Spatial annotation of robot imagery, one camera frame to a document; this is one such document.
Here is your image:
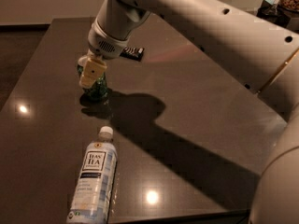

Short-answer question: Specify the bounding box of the blue label plastic tea bottle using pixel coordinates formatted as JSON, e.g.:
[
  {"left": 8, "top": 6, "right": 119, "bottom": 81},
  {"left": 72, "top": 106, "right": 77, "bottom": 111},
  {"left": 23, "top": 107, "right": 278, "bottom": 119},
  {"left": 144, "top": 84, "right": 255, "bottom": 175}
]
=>
[{"left": 66, "top": 126, "right": 117, "bottom": 224}]

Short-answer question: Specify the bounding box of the black bag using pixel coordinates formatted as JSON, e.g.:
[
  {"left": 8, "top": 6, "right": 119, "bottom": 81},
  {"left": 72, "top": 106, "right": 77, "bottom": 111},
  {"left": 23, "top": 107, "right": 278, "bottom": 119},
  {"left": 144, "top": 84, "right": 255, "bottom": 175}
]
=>
[{"left": 257, "top": 0, "right": 299, "bottom": 33}]

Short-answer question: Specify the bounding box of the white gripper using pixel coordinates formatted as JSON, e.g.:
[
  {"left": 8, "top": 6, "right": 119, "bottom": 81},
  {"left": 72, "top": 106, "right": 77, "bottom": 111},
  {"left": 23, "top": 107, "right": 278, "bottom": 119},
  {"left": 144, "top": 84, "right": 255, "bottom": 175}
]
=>
[{"left": 78, "top": 21, "right": 128, "bottom": 89}]

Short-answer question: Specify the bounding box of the green soda can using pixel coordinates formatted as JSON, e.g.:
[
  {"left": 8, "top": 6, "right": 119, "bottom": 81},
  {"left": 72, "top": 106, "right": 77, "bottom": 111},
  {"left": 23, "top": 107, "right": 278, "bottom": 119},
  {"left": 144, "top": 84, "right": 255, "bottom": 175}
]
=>
[{"left": 77, "top": 55, "right": 108, "bottom": 102}]

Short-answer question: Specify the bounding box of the black snack bar wrapper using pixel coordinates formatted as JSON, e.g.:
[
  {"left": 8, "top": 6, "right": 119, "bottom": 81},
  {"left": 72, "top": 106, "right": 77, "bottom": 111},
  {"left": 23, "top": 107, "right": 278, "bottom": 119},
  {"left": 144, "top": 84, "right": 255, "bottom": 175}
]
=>
[{"left": 121, "top": 47, "right": 145, "bottom": 62}]

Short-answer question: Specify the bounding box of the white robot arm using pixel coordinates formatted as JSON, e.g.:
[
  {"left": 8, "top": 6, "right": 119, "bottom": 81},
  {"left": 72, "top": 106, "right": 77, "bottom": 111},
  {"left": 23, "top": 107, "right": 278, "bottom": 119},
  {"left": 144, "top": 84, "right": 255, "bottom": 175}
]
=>
[{"left": 79, "top": 0, "right": 299, "bottom": 224}]

